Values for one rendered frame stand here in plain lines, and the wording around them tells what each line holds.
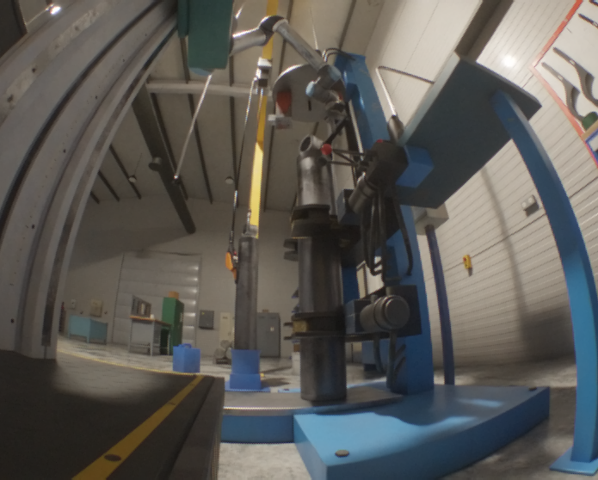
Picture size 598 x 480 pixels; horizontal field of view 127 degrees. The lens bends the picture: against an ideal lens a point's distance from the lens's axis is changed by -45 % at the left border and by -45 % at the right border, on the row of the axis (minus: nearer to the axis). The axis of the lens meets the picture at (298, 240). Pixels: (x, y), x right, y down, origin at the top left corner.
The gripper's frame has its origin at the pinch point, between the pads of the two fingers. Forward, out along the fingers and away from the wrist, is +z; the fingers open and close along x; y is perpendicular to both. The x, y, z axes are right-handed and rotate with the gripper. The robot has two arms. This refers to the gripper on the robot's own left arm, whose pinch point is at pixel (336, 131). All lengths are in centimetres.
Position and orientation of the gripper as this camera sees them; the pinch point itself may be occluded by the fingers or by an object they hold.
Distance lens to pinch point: 153.1
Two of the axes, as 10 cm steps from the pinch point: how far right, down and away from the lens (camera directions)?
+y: -4.2, 3.6, 8.3
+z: 0.2, 9.2, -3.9
